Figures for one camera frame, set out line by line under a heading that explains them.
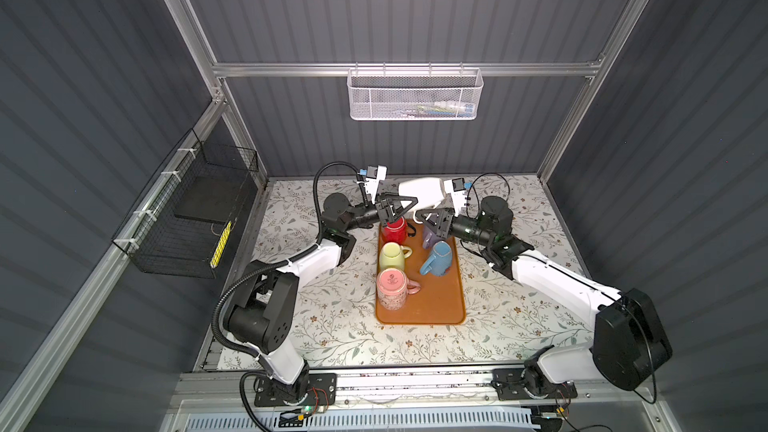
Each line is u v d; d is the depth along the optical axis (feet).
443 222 2.23
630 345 1.38
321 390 2.38
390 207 2.27
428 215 2.42
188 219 2.39
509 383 2.39
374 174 2.23
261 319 1.52
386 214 2.24
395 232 3.22
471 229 2.20
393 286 2.60
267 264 1.63
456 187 2.28
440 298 2.92
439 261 2.92
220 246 2.26
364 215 2.28
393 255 2.85
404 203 2.36
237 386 2.21
